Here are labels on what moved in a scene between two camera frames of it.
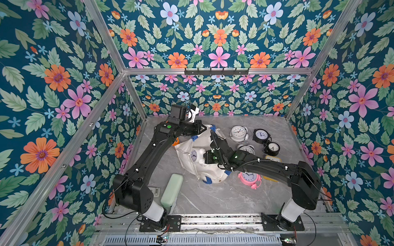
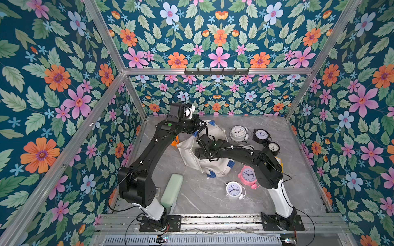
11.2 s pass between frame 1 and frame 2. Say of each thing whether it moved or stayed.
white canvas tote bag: moved
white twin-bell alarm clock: stayed
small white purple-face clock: moved
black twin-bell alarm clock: stayed
